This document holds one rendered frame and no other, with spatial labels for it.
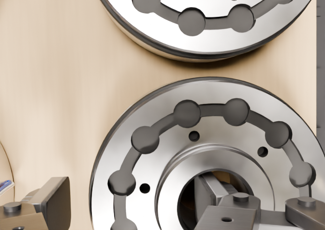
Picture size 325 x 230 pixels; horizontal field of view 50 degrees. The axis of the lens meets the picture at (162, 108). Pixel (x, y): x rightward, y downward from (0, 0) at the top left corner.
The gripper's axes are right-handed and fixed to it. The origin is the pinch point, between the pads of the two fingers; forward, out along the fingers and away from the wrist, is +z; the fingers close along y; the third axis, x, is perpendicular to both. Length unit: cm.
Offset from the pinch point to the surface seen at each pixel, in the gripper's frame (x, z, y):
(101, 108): 3.7, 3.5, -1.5
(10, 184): 0.5, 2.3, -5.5
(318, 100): 3.9, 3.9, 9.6
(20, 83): 5.0, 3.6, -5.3
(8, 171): 0.9, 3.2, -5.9
